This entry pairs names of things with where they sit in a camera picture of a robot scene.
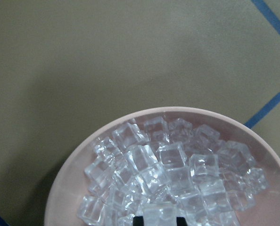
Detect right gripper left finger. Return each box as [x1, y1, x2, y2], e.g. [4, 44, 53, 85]
[132, 216, 144, 226]

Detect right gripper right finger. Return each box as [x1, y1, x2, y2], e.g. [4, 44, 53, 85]
[176, 217, 187, 226]

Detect pile of clear ice cubes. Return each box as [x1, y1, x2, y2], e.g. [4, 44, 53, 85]
[77, 116, 269, 226]

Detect pink bowl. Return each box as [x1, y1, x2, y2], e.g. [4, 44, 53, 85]
[44, 106, 280, 226]

